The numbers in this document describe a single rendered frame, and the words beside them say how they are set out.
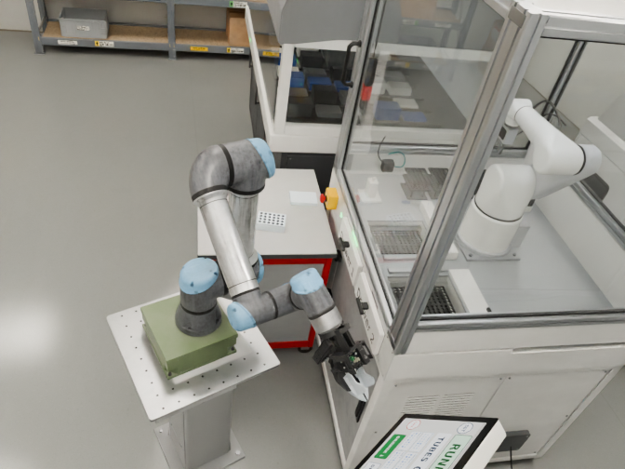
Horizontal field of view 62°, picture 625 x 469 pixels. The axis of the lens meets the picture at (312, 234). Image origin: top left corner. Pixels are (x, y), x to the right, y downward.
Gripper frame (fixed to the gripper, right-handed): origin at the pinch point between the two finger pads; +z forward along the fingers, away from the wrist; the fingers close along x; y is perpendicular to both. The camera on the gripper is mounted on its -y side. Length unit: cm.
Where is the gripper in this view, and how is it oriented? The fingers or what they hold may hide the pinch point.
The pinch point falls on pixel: (362, 395)
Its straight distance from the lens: 140.6
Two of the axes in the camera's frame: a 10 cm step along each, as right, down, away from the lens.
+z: 4.7, 8.8, 0.7
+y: 5.7, -2.4, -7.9
